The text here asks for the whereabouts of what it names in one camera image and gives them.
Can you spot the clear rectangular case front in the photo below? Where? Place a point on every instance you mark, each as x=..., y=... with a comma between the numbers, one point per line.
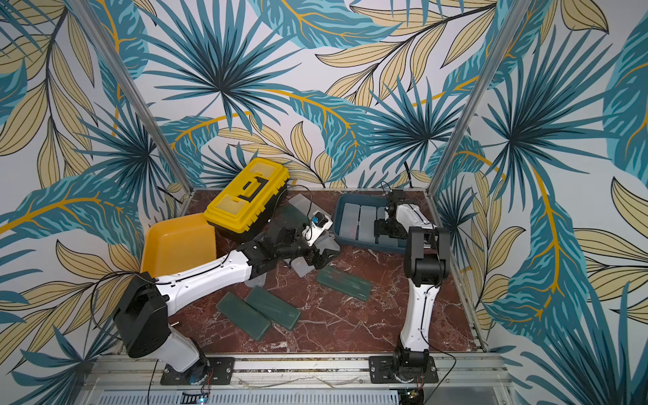
x=367, y=218

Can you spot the clear case with barcode label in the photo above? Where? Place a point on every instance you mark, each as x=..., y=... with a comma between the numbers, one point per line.
x=303, y=204

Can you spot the green pencil case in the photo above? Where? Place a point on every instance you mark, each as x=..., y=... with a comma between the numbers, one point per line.
x=345, y=283
x=290, y=216
x=244, y=316
x=273, y=308

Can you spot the clear case lower stack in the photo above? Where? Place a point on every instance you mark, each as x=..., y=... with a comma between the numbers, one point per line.
x=302, y=268

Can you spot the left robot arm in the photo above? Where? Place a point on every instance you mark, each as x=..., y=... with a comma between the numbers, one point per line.
x=142, y=315

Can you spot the teal plastic tray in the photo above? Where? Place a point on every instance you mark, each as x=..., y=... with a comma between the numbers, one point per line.
x=369, y=200

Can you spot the yellow black toolbox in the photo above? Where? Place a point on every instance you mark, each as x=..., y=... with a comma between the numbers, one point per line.
x=243, y=208

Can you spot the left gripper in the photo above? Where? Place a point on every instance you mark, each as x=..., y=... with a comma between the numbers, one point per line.
x=324, y=258

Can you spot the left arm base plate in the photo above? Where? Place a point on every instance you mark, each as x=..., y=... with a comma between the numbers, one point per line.
x=210, y=370

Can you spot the yellow plastic tray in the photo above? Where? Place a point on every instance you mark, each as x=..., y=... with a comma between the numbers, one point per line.
x=176, y=245

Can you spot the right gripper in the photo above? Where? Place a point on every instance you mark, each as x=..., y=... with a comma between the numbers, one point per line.
x=383, y=228

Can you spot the clear case with red pen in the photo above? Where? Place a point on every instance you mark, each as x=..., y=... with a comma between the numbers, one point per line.
x=350, y=221

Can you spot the aluminium front rail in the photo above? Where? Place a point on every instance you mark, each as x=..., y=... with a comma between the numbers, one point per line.
x=460, y=378

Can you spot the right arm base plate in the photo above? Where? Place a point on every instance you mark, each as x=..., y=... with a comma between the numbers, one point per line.
x=407, y=369

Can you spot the clear ribbed case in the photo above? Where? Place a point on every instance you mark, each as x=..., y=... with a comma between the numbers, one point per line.
x=384, y=239
x=258, y=281

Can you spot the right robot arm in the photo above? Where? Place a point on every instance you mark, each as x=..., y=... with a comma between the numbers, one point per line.
x=426, y=266

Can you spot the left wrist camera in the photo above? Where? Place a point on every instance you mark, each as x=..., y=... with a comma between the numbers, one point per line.
x=319, y=224

